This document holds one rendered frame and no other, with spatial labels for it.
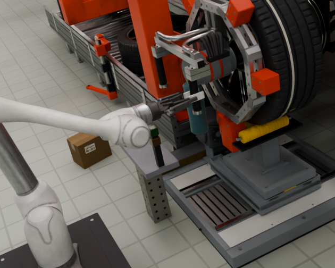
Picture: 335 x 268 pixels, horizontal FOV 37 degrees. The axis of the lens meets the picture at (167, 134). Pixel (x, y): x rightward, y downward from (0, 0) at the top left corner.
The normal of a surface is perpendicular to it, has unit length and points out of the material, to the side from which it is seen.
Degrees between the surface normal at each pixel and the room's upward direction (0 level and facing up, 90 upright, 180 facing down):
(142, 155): 0
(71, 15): 90
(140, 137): 83
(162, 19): 90
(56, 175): 0
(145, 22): 90
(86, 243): 0
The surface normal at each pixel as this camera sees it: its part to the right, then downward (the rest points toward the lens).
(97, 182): -0.18, -0.85
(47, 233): 0.31, 0.07
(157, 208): 0.41, 0.39
